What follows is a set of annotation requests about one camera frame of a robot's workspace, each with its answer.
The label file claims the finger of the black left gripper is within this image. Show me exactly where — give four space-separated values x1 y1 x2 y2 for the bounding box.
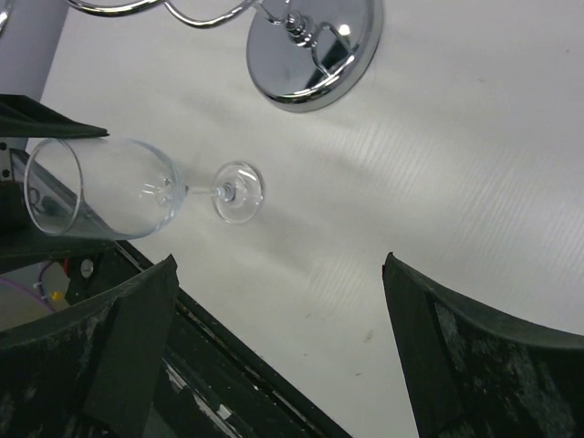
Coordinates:
1 227 115 274
1 94 109 140

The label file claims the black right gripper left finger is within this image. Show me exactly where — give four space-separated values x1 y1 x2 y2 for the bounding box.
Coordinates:
1 256 179 437

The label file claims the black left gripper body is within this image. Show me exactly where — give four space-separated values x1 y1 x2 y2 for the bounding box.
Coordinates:
1 137 36 231

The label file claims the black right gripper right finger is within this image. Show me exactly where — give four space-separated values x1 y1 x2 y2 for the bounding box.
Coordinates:
382 254 583 437

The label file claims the clear wine glass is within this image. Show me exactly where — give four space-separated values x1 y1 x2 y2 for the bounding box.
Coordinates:
23 138 266 241

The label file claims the chrome wine glass rack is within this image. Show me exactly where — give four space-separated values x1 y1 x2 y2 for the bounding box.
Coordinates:
0 0 384 113

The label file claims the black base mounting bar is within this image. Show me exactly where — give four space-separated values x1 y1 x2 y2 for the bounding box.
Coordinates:
68 243 344 437

